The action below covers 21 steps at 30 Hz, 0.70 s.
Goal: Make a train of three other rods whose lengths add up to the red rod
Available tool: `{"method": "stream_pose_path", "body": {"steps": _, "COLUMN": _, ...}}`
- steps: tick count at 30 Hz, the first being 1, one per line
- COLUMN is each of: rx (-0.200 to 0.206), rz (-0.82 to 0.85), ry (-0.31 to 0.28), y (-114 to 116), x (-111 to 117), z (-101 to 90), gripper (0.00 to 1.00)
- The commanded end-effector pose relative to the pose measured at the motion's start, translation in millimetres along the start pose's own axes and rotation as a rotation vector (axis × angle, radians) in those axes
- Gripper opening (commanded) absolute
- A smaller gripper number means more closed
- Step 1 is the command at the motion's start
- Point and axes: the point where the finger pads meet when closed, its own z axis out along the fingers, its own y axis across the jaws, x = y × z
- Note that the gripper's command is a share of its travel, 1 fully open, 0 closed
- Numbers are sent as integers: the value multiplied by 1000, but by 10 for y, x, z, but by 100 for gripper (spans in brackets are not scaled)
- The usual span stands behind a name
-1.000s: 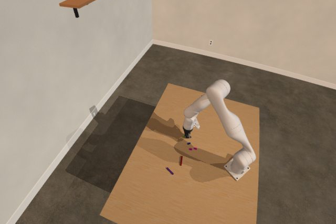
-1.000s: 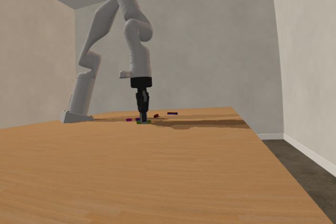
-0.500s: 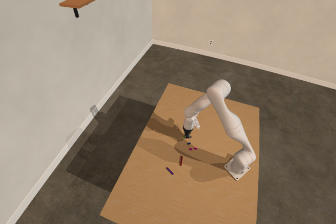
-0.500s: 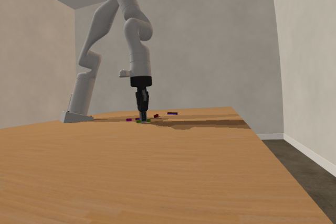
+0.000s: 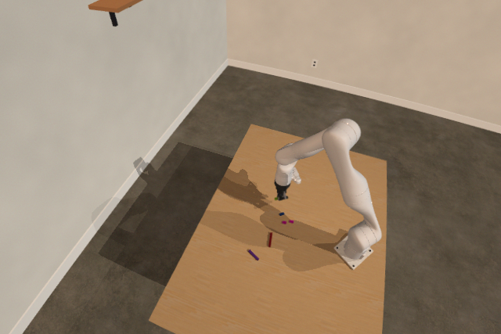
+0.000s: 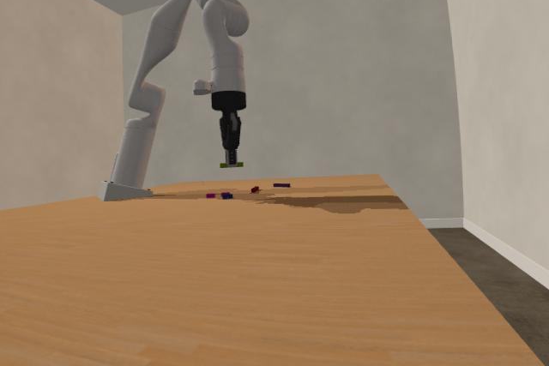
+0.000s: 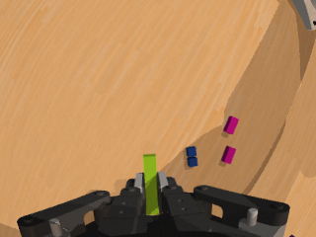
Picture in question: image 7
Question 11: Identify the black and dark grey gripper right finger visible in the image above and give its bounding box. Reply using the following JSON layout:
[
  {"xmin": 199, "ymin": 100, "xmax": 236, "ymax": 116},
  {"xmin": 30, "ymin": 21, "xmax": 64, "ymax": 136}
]
[{"xmin": 156, "ymin": 172, "xmax": 290, "ymax": 237}]

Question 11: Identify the magenta block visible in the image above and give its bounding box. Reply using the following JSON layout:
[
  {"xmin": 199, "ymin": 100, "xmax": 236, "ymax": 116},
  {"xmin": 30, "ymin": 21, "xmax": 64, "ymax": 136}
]
[
  {"xmin": 221, "ymin": 145, "xmax": 236, "ymax": 164},
  {"xmin": 223, "ymin": 117, "xmax": 238, "ymax": 134}
]

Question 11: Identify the lime green rod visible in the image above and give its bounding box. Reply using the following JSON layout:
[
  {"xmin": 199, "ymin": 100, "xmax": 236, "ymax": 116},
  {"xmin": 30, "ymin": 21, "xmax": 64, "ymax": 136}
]
[{"xmin": 143, "ymin": 154, "xmax": 159, "ymax": 215}]

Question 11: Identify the small blue block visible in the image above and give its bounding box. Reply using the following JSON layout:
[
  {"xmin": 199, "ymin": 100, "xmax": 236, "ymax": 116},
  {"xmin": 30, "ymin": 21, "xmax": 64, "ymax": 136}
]
[
  {"xmin": 187, "ymin": 156, "xmax": 198, "ymax": 167},
  {"xmin": 186, "ymin": 146, "xmax": 197, "ymax": 157}
]

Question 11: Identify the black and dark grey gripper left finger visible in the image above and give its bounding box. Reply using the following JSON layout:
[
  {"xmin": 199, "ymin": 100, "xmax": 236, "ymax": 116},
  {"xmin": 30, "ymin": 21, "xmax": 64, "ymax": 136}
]
[{"xmin": 17, "ymin": 173, "xmax": 146, "ymax": 237}]

